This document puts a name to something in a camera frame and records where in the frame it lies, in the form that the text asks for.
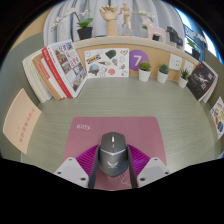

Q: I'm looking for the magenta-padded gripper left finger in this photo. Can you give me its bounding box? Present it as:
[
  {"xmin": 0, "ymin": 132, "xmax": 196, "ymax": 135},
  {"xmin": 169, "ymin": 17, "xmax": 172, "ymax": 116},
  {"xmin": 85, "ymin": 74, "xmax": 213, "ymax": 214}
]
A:
[{"xmin": 53, "ymin": 143, "xmax": 101, "ymax": 190}]

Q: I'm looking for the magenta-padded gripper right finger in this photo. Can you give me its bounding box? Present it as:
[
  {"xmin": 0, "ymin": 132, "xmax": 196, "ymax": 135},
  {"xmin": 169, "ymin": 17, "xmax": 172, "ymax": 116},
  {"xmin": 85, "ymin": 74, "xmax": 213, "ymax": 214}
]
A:
[{"xmin": 127, "ymin": 143, "xmax": 171, "ymax": 189}]

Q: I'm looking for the dark grey computer mouse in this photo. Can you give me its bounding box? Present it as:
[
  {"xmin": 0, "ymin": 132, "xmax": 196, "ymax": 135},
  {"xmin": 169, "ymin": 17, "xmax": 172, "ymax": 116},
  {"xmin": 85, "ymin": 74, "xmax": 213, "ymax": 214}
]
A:
[{"xmin": 97, "ymin": 131, "xmax": 129, "ymax": 178}]

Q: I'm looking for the pink mouse pad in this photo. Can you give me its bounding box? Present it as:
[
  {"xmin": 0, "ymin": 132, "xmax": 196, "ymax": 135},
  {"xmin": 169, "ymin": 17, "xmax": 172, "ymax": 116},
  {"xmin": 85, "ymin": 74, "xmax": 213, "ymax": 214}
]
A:
[{"xmin": 62, "ymin": 115, "xmax": 168, "ymax": 192}]

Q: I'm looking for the beige paperback book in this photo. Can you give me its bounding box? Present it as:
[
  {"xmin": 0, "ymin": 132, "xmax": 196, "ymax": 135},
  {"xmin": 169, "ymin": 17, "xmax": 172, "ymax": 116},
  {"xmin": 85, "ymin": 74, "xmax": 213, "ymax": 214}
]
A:
[{"xmin": 2, "ymin": 87, "xmax": 43, "ymax": 155}]

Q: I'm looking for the colourful sticker card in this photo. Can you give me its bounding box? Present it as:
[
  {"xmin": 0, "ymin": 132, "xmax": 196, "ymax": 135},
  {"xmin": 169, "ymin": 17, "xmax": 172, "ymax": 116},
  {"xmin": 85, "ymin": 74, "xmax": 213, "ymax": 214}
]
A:
[{"xmin": 209, "ymin": 96, "xmax": 224, "ymax": 140}]

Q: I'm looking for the small succulent in white pot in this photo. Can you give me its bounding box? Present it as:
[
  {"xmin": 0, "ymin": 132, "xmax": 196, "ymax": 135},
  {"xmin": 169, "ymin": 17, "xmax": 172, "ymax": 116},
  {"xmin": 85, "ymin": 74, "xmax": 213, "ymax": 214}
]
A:
[
  {"xmin": 138, "ymin": 61, "xmax": 152, "ymax": 83},
  {"xmin": 156, "ymin": 63, "xmax": 170, "ymax": 84},
  {"xmin": 177, "ymin": 68, "xmax": 190, "ymax": 89}
]

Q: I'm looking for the thick white book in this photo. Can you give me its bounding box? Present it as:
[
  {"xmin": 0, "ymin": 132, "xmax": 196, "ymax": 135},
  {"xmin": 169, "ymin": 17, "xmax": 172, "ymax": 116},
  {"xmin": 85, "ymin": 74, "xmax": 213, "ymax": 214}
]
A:
[
  {"xmin": 21, "ymin": 49, "xmax": 48, "ymax": 104},
  {"xmin": 28, "ymin": 54, "xmax": 53, "ymax": 102}
]

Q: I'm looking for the brown kraft book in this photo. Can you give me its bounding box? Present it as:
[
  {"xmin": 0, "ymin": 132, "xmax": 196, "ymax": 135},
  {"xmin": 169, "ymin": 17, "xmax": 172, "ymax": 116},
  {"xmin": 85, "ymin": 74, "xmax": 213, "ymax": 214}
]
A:
[{"xmin": 32, "ymin": 53, "xmax": 63, "ymax": 101}]

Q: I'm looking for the white book with red band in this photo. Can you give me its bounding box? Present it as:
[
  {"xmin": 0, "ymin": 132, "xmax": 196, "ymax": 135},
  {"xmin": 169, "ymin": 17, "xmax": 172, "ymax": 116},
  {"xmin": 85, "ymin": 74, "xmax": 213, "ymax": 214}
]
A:
[{"xmin": 38, "ymin": 59, "xmax": 66, "ymax": 100}]

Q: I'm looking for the black cover book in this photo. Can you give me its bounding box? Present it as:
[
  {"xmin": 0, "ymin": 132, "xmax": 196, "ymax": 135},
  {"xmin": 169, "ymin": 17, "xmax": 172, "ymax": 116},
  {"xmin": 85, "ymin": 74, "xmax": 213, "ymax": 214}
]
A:
[{"xmin": 185, "ymin": 61, "xmax": 218, "ymax": 102}]

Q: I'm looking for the white photo-cover book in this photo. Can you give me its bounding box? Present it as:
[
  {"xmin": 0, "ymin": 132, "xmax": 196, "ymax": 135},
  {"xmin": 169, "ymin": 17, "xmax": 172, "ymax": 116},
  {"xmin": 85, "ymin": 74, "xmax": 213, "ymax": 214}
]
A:
[{"xmin": 46, "ymin": 39, "xmax": 89, "ymax": 99}]

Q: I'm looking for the small white card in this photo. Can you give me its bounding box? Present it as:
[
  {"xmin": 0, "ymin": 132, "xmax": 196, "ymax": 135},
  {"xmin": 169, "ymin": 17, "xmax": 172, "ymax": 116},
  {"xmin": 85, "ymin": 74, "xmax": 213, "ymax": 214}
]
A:
[
  {"xmin": 183, "ymin": 59, "xmax": 195, "ymax": 76},
  {"xmin": 168, "ymin": 54, "xmax": 184, "ymax": 71}
]

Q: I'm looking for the purple round number sign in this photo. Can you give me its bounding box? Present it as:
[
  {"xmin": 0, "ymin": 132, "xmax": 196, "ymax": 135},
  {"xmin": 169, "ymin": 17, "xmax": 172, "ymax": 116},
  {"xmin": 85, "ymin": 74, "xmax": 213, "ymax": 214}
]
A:
[{"xmin": 128, "ymin": 49, "xmax": 150, "ymax": 72}]

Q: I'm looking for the white sticker sheet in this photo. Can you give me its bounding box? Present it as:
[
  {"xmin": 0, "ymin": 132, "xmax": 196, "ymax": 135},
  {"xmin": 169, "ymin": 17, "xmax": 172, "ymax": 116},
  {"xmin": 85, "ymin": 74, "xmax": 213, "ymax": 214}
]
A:
[{"xmin": 84, "ymin": 47, "xmax": 130, "ymax": 79}]

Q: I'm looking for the green desk divider panel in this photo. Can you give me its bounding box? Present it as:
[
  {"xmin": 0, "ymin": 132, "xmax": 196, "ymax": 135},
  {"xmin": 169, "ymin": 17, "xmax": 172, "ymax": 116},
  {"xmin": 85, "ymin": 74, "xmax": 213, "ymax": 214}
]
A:
[
  {"xmin": 0, "ymin": 31, "xmax": 46, "ymax": 159},
  {"xmin": 203, "ymin": 49, "xmax": 224, "ymax": 101}
]

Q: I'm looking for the white orchid in black pot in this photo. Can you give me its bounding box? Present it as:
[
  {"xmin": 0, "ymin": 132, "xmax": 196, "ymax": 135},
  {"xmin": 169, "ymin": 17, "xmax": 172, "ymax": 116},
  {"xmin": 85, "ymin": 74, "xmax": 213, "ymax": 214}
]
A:
[
  {"xmin": 185, "ymin": 31, "xmax": 206, "ymax": 61},
  {"xmin": 137, "ymin": 10, "xmax": 157, "ymax": 31},
  {"xmin": 50, "ymin": 8, "xmax": 94, "ymax": 41}
]

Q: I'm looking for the wooden desk shelf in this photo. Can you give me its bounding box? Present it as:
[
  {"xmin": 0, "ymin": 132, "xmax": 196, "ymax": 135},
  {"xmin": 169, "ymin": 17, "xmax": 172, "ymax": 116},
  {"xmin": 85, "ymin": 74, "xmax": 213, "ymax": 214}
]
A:
[{"xmin": 72, "ymin": 35, "xmax": 208, "ymax": 83}]

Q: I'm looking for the black wooden horse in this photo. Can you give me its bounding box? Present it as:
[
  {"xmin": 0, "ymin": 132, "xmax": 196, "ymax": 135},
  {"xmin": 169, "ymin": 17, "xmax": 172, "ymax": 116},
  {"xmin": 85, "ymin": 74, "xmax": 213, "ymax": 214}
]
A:
[{"xmin": 165, "ymin": 26, "xmax": 184, "ymax": 47}]

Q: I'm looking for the pink wooden horse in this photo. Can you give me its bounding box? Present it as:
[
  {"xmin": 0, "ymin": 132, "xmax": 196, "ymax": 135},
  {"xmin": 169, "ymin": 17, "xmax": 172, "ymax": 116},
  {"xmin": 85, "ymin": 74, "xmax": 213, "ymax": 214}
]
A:
[{"xmin": 142, "ymin": 19, "xmax": 167, "ymax": 44}]

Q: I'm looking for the dark-framed window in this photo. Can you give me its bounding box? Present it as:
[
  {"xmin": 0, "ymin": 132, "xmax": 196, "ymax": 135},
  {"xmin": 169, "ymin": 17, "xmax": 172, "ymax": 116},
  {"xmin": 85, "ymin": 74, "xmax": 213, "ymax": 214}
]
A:
[{"xmin": 174, "ymin": 6, "xmax": 224, "ymax": 64}]

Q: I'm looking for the grey curtain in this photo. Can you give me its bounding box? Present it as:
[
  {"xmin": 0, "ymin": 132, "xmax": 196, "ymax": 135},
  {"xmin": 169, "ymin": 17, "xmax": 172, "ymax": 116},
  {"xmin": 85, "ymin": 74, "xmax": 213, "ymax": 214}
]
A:
[{"xmin": 43, "ymin": 0, "xmax": 186, "ymax": 39}]

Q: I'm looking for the wooden hand model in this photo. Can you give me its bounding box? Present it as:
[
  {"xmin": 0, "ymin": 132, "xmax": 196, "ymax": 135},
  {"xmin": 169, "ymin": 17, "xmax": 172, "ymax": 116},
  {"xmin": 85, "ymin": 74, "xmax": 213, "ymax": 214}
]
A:
[{"xmin": 99, "ymin": 4, "xmax": 120, "ymax": 37}]

